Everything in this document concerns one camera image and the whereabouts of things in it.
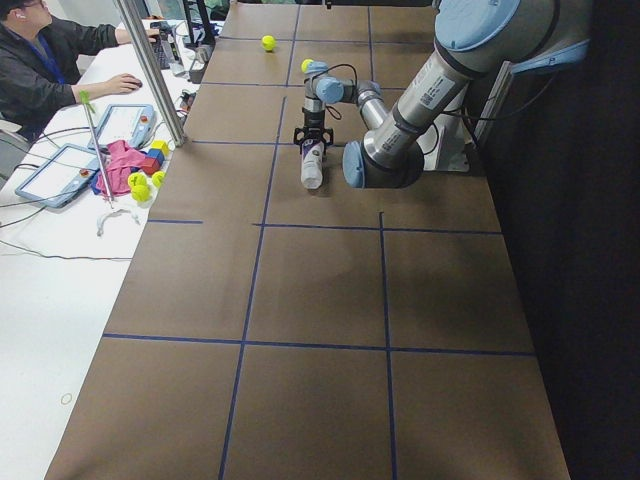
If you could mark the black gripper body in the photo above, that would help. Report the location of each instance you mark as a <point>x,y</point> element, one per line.
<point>313,121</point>

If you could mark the teach pendant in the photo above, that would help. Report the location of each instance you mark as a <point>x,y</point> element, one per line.
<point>132,123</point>
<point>61,178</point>

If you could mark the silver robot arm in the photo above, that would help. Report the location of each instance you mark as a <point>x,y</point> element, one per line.
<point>471,38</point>

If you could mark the yellow cube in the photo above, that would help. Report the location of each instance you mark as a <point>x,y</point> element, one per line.
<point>162,146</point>

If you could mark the clear water bottle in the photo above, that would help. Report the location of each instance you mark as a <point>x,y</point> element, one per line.
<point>174,58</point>

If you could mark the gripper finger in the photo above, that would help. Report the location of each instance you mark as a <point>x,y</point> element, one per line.
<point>299,136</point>
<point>327,137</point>

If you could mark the spare tennis ball one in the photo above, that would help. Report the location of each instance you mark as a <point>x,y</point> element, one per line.
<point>137,179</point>

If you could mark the seated person black jacket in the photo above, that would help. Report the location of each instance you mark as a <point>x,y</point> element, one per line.
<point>39,72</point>

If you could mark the teach pendant near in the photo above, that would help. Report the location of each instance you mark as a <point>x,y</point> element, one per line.
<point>61,178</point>

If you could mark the aluminium frame post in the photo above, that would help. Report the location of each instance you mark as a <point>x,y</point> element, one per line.
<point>139,38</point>

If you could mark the rubber band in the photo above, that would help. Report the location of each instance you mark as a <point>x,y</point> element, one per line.
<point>66,398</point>

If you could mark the metal grabber stick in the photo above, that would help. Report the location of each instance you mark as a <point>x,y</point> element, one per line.
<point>89,110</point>

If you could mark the pink cloth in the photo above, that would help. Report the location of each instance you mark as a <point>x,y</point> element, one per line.
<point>124,160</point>

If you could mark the blue red cube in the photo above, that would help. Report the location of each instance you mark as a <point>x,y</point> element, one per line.
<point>152,161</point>

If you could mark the spare tennis ball three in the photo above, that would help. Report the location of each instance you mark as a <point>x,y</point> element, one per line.
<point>158,178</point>

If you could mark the spare tennis ball two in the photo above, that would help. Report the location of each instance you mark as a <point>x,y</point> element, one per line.
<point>141,193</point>

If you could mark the black keyboard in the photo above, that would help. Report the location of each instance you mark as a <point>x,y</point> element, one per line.
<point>161,46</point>

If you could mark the yellow tennis ball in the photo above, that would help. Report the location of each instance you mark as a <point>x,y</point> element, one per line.
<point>306,64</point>
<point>268,43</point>

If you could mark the teach pendant far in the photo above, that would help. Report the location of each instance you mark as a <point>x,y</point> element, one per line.
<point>132,123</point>

